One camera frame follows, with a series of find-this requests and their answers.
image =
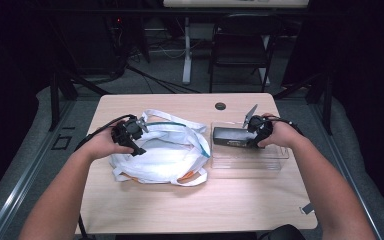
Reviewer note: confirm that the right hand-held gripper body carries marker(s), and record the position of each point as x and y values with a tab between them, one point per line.
261	125

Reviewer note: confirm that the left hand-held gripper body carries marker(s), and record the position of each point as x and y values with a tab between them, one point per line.
126	130

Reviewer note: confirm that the clear plastic tray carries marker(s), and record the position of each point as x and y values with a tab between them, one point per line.
246	158

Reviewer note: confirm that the white tote bag coloured patches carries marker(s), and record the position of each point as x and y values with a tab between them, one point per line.
160	160

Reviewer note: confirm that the black rectangular box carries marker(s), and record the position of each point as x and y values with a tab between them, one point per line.
230	136

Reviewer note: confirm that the person's right hand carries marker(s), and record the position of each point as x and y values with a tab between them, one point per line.
283	135

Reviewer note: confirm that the person's left hand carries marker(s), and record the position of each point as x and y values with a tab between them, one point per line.
101	145

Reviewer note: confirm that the round dark table grommet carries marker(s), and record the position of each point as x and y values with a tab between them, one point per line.
220	106

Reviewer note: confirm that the black metal stand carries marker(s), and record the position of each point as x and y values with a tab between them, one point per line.
54	100
327	103

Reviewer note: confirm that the black tape square outline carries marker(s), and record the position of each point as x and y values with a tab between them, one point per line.
54	142

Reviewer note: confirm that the grey tape strip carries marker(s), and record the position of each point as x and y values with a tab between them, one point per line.
307	208

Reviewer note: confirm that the black folding chair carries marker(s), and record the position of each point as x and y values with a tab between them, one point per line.
240	43

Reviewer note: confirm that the dark computer tower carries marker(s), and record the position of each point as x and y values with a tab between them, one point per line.
93	46

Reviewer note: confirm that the white desk leg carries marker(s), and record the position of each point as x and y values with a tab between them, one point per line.
187	63

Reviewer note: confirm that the grey metal floor rail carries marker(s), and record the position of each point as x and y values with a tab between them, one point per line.
346	166
30	173

